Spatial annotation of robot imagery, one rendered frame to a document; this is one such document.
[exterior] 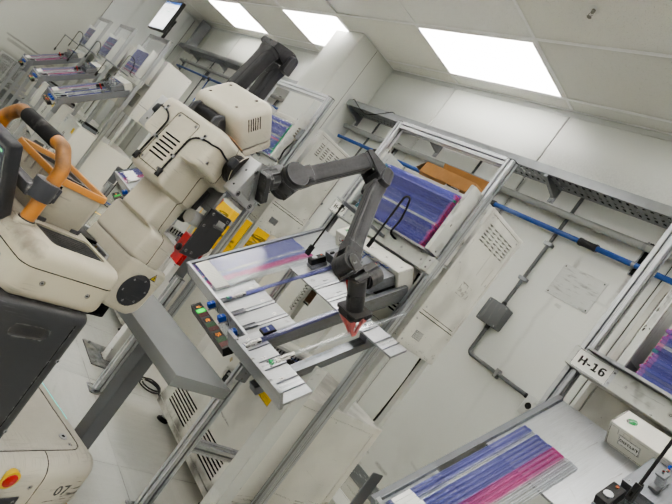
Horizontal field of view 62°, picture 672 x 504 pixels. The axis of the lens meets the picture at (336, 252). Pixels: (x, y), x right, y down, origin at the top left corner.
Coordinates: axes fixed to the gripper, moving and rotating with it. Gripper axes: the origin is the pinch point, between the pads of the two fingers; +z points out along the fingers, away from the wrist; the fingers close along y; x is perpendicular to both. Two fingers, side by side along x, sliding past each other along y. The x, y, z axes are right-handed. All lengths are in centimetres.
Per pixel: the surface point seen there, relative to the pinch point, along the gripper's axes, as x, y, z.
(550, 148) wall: -263, 120, 6
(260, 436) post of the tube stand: 26.5, 9.6, 39.2
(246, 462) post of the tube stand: 32, 8, 46
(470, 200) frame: -79, 30, -19
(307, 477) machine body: -7, 29, 100
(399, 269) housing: -50, 35, 8
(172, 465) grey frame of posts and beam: 50, 30, 59
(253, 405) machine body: 12, 44, 61
